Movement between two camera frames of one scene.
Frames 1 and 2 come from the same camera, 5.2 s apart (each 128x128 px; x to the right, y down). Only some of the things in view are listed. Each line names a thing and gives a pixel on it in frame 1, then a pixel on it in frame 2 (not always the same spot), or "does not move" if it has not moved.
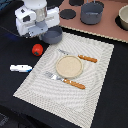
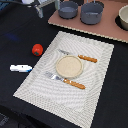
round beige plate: [69, 67] does not move
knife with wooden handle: [90, 59] does not move
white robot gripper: [34, 17] to [28, 2]
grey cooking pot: [91, 13] does not move
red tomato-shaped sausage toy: [37, 49] does not move
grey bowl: [53, 35] to [68, 9]
